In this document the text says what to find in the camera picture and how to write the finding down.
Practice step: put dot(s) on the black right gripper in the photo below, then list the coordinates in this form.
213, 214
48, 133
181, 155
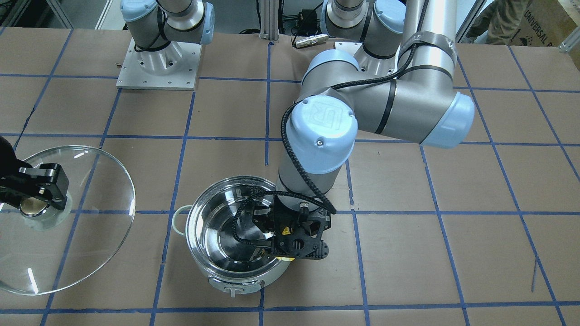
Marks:
10, 184

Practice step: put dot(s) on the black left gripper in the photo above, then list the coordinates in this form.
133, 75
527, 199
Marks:
275, 218

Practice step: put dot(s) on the yellow corn cob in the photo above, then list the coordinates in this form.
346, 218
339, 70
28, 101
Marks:
286, 231

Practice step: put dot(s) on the glass pot lid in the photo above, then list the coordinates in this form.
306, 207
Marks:
46, 251

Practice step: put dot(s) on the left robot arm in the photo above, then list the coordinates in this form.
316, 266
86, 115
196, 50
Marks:
398, 85

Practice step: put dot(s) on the pale green cooking pot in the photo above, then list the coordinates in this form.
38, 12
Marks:
229, 266

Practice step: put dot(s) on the silver metal connector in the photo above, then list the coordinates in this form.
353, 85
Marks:
310, 41

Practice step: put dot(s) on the black power adapter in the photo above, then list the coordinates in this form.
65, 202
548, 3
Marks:
307, 23

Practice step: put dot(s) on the cardboard box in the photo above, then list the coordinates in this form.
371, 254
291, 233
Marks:
547, 23

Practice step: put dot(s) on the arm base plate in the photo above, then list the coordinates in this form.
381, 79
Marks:
173, 68
347, 47

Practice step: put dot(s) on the aluminium frame post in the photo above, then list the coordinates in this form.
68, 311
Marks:
269, 13

